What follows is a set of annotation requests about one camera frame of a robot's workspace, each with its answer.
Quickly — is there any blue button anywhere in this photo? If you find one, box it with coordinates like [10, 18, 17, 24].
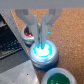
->
[29, 38, 60, 70]

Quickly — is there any green button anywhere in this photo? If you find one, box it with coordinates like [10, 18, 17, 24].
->
[42, 67, 75, 84]

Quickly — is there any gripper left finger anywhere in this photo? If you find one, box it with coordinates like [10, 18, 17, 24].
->
[15, 8, 43, 47]

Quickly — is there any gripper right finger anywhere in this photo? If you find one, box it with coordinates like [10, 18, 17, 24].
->
[41, 8, 64, 48]

